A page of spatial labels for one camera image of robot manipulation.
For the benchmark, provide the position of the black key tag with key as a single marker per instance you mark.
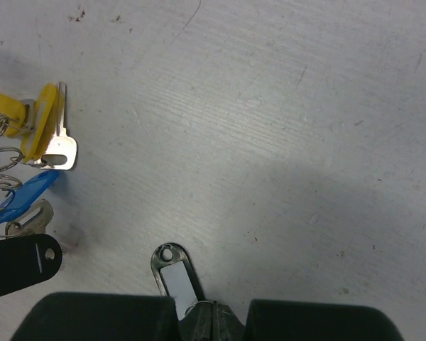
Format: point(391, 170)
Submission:
point(176, 278)

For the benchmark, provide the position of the yellow key tag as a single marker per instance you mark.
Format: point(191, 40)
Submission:
point(42, 106)

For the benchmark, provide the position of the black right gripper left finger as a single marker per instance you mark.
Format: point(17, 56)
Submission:
point(100, 316)

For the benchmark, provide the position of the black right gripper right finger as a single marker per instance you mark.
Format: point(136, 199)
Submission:
point(287, 320)

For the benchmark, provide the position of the silver key on blue tag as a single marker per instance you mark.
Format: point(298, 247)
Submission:
point(33, 221)

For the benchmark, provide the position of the silver key on yellow tag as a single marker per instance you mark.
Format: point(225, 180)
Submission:
point(56, 150)

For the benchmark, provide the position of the blue key tag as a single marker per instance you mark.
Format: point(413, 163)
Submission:
point(20, 200)

